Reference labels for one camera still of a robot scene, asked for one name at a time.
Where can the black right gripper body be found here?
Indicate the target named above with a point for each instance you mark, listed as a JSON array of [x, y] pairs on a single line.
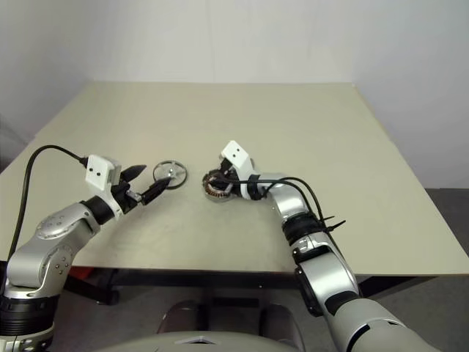
[[231, 170]]

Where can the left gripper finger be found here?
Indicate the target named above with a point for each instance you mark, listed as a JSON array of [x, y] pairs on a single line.
[[133, 171], [155, 190]]

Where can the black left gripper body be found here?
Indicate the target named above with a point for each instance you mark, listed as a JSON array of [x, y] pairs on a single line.
[[122, 199]]

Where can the spoked metal rotor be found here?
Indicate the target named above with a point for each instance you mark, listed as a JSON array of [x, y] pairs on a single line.
[[172, 171]]

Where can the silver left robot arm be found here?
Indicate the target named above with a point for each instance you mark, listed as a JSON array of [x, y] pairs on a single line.
[[55, 227]]

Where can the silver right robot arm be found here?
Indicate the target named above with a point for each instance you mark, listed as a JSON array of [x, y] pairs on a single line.
[[329, 264]]

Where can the black flat bar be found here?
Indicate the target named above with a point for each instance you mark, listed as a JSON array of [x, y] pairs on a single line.
[[234, 302]]

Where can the black zip tie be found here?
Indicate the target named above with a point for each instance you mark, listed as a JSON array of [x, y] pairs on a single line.
[[334, 223]]

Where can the dark rounded shape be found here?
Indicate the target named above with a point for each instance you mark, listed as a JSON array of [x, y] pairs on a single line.
[[181, 317], [280, 322]]

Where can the grey robot torso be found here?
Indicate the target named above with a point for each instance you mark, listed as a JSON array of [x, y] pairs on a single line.
[[198, 342]]

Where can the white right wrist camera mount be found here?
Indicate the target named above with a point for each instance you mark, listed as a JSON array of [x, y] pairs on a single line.
[[236, 154]]

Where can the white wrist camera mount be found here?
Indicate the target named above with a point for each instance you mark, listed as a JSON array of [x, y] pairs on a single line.
[[236, 154], [97, 170]]

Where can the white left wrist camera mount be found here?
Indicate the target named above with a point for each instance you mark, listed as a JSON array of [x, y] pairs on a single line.
[[97, 170]]

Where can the black table frame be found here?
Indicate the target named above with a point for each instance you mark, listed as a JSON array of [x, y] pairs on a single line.
[[108, 286]]

